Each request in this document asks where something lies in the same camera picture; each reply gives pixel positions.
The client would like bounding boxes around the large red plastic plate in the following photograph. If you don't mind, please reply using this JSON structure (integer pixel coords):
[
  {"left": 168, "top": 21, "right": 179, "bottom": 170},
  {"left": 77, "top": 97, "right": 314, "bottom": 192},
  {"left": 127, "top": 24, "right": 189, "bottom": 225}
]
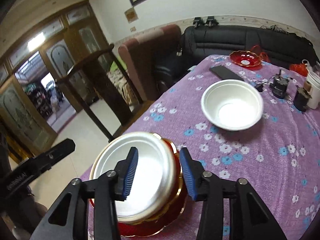
[{"left": 88, "top": 187, "right": 188, "bottom": 238}]

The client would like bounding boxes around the white paper plate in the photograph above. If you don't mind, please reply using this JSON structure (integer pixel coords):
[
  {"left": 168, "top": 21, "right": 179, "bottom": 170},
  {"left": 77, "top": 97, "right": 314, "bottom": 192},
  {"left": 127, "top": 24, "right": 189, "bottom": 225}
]
[{"left": 89, "top": 131, "right": 178, "bottom": 224}]

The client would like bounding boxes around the medium red gold-rimmed plate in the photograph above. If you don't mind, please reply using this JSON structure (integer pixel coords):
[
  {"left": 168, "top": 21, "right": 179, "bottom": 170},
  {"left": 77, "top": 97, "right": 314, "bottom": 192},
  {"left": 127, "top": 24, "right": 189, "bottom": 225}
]
[{"left": 88, "top": 137, "right": 185, "bottom": 227}]

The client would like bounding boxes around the large white bowl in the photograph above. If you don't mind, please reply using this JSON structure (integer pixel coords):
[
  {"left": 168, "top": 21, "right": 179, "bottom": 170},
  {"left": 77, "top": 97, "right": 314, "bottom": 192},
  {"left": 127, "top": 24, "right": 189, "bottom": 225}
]
[{"left": 201, "top": 79, "right": 264, "bottom": 131}]

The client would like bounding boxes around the dark wooden chair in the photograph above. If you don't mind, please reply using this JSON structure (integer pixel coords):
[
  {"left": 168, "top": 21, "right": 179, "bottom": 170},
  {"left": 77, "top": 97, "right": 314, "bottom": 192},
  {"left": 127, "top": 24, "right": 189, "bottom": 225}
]
[{"left": 55, "top": 44, "right": 143, "bottom": 141}]

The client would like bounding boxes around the wooden glass door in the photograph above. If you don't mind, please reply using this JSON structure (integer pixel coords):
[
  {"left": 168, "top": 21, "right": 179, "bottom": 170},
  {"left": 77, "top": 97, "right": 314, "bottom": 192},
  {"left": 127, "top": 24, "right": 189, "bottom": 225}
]
[{"left": 1, "top": 0, "right": 108, "bottom": 155}]

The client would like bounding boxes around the dark small jar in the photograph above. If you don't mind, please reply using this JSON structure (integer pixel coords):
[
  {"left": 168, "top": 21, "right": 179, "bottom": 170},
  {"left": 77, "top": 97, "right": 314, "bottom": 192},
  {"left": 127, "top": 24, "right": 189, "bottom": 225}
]
[{"left": 293, "top": 86, "right": 311, "bottom": 112}]

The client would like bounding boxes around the maroon armchair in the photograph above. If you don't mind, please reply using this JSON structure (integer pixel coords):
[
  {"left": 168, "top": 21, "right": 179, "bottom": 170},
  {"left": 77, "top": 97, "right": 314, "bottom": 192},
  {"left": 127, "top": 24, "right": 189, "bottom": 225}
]
[{"left": 118, "top": 24, "right": 181, "bottom": 101}]

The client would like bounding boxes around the black smartphone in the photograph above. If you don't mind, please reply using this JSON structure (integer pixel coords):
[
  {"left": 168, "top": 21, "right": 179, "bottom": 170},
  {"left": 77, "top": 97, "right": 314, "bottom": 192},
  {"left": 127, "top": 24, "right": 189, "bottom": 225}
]
[{"left": 209, "top": 65, "right": 244, "bottom": 81}]

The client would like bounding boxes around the white plastic jar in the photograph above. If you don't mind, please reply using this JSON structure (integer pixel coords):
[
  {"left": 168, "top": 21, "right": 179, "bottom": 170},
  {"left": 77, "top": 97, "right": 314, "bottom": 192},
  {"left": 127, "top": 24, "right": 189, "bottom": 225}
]
[{"left": 306, "top": 71, "right": 320, "bottom": 109}]

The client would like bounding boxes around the small red plate far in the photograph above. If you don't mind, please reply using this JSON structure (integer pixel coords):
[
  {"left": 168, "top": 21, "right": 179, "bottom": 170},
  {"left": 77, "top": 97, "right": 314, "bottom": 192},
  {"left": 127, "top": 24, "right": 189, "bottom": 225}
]
[{"left": 229, "top": 50, "right": 261, "bottom": 68}]

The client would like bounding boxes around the black leather sofa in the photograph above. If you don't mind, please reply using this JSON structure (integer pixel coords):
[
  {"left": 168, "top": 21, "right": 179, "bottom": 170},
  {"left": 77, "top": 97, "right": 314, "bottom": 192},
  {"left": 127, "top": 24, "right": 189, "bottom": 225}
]
[{"left": 152, "top": 25, "right": 319, "bottom": 93}]

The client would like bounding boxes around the small wall plaque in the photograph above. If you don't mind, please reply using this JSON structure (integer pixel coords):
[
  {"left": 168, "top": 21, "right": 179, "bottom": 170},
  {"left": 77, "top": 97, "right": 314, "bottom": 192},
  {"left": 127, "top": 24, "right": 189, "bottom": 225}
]
[{"left": 124, "top": 7, "right": 138, "bottom": 23}]

